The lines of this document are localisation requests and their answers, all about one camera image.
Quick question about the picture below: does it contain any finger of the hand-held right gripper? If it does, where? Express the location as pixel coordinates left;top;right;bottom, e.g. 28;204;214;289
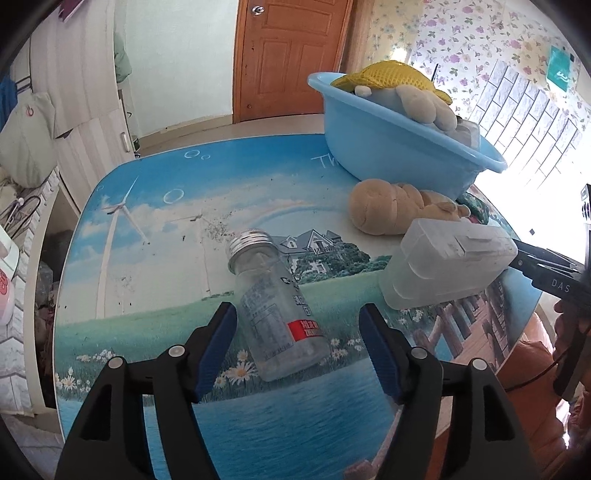
508;263;556;284
512;238;579;271

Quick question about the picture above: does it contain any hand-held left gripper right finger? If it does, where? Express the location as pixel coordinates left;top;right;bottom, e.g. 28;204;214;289
359;302;541;480

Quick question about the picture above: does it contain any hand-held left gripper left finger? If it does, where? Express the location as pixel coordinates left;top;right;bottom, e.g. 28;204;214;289
54;301;238;480

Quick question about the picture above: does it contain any clear glass bottle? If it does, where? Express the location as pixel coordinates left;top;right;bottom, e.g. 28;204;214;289
225;229;332;382

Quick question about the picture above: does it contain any green printed packet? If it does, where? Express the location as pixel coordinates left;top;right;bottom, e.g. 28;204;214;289
457;191;492;227

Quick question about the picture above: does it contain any clear plastic case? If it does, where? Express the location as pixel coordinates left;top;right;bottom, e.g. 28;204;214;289
379;218;519;310

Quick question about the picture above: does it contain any clear toothpick box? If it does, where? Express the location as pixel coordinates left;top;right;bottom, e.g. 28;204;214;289
455;117;482;149

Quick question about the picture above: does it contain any tan plush toy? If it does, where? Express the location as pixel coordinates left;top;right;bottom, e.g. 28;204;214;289
348;179;472;236

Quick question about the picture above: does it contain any blue plastic basin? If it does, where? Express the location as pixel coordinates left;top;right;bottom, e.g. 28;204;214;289
307;71;508;200

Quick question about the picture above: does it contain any yellow knitted pouch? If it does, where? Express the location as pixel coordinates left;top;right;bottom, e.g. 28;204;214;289
329;61;454;106

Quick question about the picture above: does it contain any landscape print desktop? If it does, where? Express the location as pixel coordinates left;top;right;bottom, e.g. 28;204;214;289
52;134;546;480

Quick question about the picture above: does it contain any person's right hand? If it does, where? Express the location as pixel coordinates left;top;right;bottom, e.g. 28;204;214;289
553;301;579;343

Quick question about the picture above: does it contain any orange cloth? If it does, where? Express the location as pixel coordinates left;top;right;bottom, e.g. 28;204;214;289
434;314;591;480

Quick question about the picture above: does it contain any white plush rabbit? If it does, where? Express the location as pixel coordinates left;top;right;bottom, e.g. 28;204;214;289
353;84;459;131

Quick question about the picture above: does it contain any pink cup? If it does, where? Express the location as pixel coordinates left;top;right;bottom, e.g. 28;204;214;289
0;231;21;326

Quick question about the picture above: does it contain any grey tote bag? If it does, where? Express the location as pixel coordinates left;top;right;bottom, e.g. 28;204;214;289
0;91;58;188

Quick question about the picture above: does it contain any rolled bamboo mat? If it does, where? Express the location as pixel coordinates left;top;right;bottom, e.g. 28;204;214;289
341;0;377;75

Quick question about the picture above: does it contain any brown wooden door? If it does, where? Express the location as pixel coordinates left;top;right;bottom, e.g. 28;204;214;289
232;0;355;124

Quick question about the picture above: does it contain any green quilted coat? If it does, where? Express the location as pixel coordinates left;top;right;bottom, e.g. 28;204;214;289
113;34;132;84

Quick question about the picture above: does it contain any white wooden wardrobe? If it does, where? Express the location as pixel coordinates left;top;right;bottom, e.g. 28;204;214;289
9;0;137;232

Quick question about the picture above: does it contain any blue hanging cloth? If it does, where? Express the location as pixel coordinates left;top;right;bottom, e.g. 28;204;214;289
0;76;19;134

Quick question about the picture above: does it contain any grey brick wall sticker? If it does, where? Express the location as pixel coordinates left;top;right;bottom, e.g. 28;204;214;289
464;58;585;195

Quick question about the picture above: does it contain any teal wall bag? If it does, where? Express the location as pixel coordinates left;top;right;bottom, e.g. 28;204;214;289
546;45;581;93

